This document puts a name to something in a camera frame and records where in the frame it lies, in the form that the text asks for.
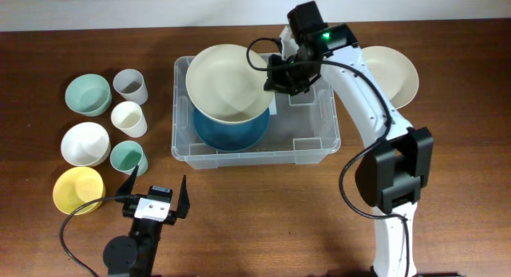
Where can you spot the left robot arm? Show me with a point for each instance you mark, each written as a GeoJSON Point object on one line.
{"type": "Point", "coordinates": [134, 254]}

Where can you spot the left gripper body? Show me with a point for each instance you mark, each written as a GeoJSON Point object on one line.
{"type": "Point", "coordinates": [128, 209]}

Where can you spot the clear plastic storage bin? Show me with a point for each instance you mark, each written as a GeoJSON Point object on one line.
{"type": "Point", "coordinates": [304, 131]}

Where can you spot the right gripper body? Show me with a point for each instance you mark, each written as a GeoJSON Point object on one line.
{"type": "Point", "coordinates": [287, 78]}

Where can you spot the grey cup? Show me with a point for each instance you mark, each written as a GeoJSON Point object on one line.
{"type": "Point", "coordinates": [130, 84]}

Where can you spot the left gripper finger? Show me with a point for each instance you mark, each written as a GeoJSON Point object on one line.
{"type": "Point", "coordinates": [183, 204]}
{"type": "Point", "coordinates": [126, 188]}

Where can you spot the cream large bowl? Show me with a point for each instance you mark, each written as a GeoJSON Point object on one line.
{"type": "Point", "coordinates": [223, 84]}
{"type": "Point", "coordinates": [395, 73]}

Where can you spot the green small bowl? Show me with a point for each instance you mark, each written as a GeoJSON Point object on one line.
{"type": "Point", "coordinates": [89, 95]}

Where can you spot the white small bowl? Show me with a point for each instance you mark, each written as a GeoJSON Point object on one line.
{"type": "Point", "coordinates": [86, 144]}

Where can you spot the cream cup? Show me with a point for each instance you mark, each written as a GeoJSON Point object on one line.
{"type": "Point", "coordinates": [129, 118]}

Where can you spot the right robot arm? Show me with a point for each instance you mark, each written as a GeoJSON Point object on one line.
{"type": "Point", "coordinates": [394, 165]}

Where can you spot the green cup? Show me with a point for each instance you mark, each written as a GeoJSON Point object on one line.
{"type": "Point", "coordinates": [128, 154]}

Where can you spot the white label in bin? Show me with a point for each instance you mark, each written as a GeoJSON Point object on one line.
{"type": "Point", "coordinates": [272, 107]}

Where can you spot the yellow small bowl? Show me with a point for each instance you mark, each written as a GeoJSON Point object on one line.
{"type": "Point", "coordinates": [76, 187]}

